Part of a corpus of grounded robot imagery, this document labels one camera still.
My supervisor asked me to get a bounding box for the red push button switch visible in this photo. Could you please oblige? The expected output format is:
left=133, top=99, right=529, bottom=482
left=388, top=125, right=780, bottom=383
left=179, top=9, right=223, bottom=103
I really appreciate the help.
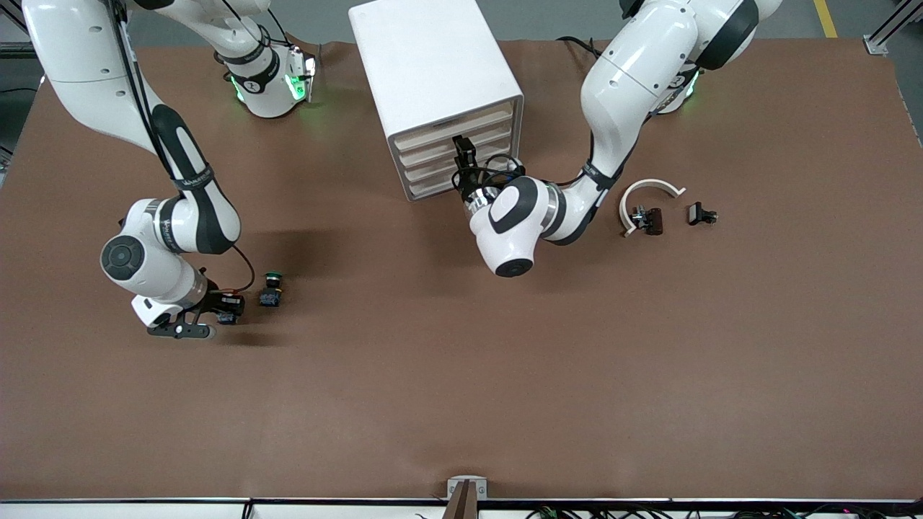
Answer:
left=218, top=288, right=244, bottom=326

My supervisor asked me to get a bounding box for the white plastic drawer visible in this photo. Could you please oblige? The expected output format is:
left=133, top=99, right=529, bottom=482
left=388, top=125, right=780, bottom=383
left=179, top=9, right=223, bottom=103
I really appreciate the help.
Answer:
left=406, top=151, right=519, bottom=200
left=394, top=102, right=517, bottom=153
left=397, top=119, right=518, bottom=169
left=402, top=136, right=518, bottom=185

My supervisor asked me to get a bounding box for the white drawer cabinet housing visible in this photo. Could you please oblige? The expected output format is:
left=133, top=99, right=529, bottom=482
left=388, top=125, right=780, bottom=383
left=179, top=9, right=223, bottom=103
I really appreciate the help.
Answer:
left=348, top=0, right=525, bottom=203

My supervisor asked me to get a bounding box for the white curved plastic part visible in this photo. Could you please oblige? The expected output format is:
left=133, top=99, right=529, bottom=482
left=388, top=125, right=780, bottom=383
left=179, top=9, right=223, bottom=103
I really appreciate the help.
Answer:
left=620, top=178, right=686, bottom=239

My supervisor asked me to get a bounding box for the black clip with metal part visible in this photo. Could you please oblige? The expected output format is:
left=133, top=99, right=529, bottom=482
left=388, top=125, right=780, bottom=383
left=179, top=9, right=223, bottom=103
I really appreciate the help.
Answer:
left=630, top=206, right=664, bottom=236

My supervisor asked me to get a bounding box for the brown table cover mat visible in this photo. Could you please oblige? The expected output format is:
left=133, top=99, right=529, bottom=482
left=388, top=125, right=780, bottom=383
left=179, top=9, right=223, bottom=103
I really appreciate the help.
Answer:
left=0, top=37, right=923, bottom=502

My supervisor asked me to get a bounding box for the green push button switch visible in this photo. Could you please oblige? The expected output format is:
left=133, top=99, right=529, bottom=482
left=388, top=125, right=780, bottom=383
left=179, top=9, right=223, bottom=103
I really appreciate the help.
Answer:
left=260, top=271, right=287, bottom=309

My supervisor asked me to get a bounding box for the white table edge rail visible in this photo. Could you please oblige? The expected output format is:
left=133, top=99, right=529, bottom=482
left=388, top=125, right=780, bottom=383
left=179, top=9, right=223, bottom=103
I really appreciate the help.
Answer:
left=0, top=497, right=923, bottom=519

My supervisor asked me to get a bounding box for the grey bracket with brown post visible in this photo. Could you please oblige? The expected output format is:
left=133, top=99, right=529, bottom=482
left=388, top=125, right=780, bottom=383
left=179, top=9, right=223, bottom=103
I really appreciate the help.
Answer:
left=446, top=476, right=488, bottom=519

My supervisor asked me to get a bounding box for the aluminium frame profile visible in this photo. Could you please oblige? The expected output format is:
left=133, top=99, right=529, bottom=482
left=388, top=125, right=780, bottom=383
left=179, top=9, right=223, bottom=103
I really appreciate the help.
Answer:
left=0, top=0, right=44, bottom=60
left=863, top=0, right=923, bottom=56

